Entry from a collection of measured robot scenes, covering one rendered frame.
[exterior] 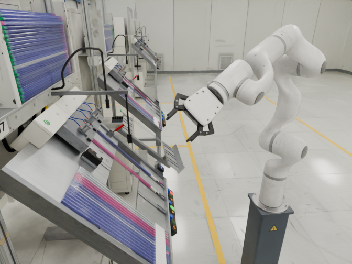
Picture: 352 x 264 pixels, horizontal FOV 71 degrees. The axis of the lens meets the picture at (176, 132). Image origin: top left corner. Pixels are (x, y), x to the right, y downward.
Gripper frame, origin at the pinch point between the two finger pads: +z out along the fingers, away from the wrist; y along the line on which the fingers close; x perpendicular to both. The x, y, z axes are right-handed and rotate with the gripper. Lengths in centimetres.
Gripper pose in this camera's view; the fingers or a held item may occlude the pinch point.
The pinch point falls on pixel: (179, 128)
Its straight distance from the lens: 76.0
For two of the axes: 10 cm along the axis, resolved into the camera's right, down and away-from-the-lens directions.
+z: -7.0, 6.4, -3.0
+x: -2.1, 2.1, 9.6
